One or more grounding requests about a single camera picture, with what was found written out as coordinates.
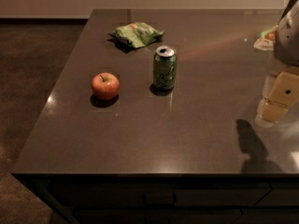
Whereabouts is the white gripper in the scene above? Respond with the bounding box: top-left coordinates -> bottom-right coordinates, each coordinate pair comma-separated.
255,0 -> 299,128

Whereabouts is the orange white snack bag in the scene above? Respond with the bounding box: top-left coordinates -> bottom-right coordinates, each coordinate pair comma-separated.
253,25 -> 278,51

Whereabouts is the dark counter cabinet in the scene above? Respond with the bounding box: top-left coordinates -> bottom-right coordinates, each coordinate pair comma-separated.
13,173 -> 299,224

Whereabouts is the red apple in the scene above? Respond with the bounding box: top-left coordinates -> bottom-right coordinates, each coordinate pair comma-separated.
91,73 -> 120,101

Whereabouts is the green chip bag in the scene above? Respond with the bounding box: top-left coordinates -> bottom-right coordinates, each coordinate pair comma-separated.
109,22 -> 164,49

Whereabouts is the green soda can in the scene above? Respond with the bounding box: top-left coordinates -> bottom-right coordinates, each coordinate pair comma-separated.
153,46 -> 178,91

